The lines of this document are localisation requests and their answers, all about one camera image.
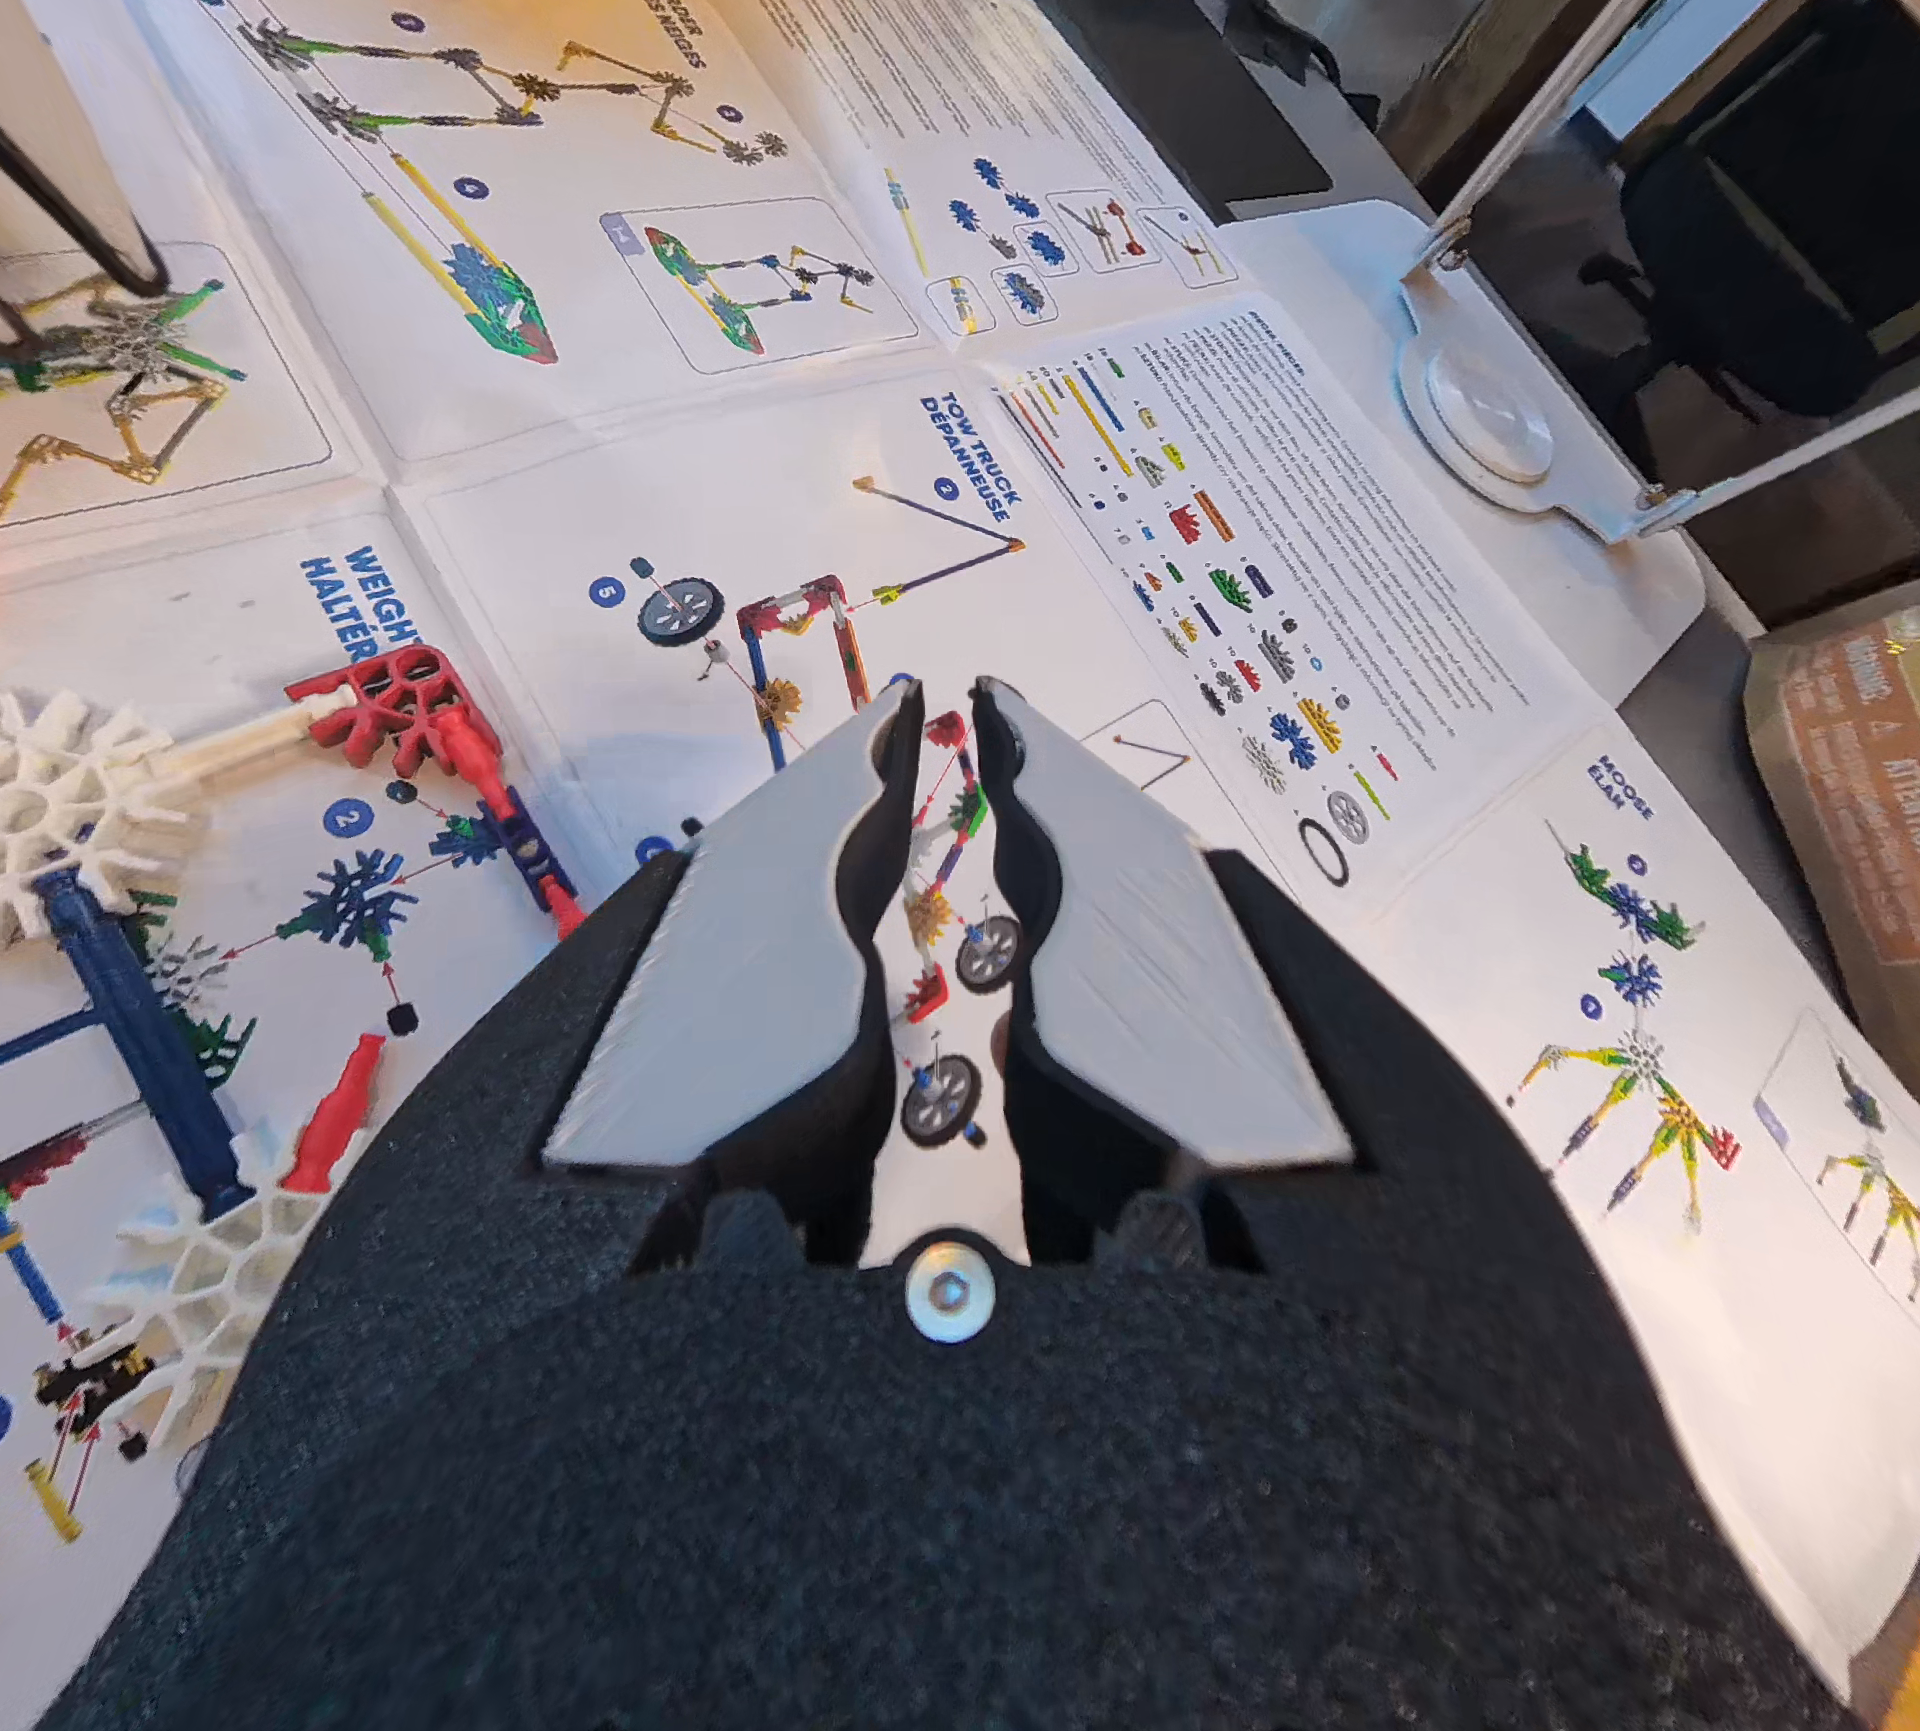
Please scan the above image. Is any white rod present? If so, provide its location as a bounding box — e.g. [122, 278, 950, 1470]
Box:
[145, 691, 360, 784]

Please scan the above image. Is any white printed instruction sheet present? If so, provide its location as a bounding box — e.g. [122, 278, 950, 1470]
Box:
[0, 0, 1920, 1672]

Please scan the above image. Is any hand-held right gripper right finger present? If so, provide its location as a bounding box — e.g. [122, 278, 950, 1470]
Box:
[969, 676, 1357, 1266]

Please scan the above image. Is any black office chair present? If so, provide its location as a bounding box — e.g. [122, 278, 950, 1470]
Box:
[1580, 4, 1920, 420]

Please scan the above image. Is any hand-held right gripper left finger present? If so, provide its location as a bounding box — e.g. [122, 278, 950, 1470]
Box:
[540, 676, 926, 1266]

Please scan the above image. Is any red connector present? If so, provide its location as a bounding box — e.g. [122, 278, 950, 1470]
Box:
[283, 643, 506, 776]

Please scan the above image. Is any blue rod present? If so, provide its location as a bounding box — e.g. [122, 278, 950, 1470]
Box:
[40, 867, 254, 1221]

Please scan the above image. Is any white metal stand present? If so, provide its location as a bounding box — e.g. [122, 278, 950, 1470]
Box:
[1222, 0, 1920, 699]

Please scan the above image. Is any white snowflake connector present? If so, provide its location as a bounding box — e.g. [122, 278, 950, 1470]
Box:
[0, 686, 200, 948]
[82, 1129, 367, 1459]

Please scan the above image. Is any short red rod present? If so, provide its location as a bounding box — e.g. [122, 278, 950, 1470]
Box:
[436, 711, 590, 941]
[282, 1030, 391, 1195]

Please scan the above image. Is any brown printed toy bag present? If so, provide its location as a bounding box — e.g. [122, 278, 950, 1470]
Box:
[1743, 581, 1920, 1059]

